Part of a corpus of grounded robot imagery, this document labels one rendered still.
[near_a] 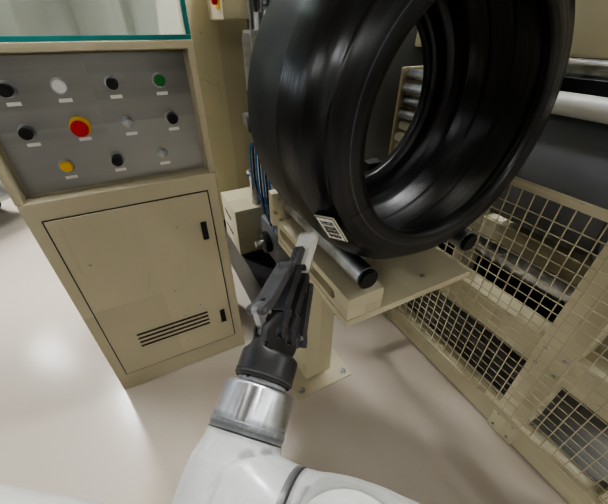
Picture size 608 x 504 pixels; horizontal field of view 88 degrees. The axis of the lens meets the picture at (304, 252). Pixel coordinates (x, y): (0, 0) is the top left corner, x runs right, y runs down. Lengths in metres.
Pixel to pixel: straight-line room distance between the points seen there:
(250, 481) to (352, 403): 1.15
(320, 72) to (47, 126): 0.85
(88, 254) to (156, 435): 0.75
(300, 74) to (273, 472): 0.45
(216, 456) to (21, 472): 1.36
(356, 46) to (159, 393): 1.49
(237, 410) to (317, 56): 0.42
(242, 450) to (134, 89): 0.96
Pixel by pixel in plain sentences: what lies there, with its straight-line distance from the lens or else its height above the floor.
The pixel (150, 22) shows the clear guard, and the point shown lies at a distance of 1.08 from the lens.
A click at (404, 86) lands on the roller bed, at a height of 1.15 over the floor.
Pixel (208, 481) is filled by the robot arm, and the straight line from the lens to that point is 0.39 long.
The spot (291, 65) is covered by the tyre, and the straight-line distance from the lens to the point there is 0.47.
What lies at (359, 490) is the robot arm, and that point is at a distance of 0.33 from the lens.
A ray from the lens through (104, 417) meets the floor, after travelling 1.67.
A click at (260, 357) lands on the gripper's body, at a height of 0.98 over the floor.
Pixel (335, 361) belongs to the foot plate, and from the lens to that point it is 1.58.
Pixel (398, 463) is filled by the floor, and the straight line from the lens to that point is 1.43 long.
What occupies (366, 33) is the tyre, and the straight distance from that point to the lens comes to 0.44.
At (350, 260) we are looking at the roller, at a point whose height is 0.92.
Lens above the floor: 1.30
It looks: 36 degrees down
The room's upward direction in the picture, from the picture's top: straight up
